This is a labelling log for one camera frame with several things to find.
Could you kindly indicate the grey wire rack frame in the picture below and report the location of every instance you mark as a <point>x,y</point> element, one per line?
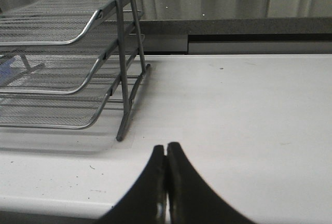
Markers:
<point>128,96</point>

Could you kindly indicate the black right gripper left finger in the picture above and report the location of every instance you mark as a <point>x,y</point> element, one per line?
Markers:
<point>145,202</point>

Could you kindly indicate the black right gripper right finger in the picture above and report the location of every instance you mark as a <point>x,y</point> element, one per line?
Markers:
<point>191,199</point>

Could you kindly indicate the grey stone counter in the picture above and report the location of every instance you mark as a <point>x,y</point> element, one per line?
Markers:
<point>236,26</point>

